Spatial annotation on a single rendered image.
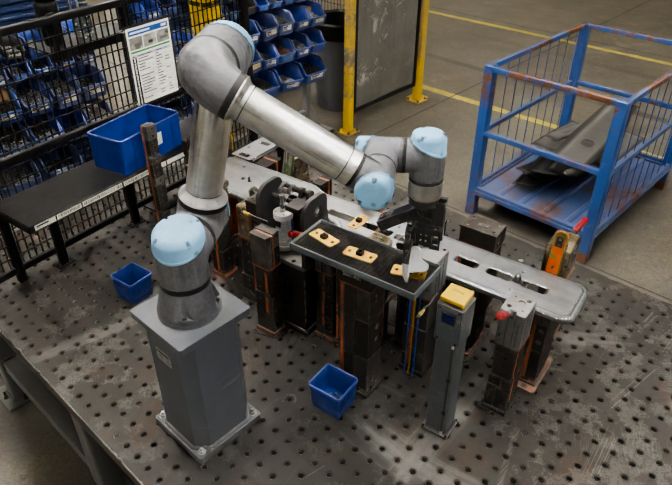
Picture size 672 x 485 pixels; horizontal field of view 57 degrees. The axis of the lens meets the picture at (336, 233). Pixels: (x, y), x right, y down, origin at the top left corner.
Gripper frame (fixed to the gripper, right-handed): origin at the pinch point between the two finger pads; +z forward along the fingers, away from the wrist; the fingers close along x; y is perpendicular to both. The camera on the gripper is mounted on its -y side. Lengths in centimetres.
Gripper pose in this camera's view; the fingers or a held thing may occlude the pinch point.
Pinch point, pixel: (409, 266)
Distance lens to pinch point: 151.7
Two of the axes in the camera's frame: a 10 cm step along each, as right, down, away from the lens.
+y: 9.4, 1.9, -2.9
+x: 3.5, -5.2, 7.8
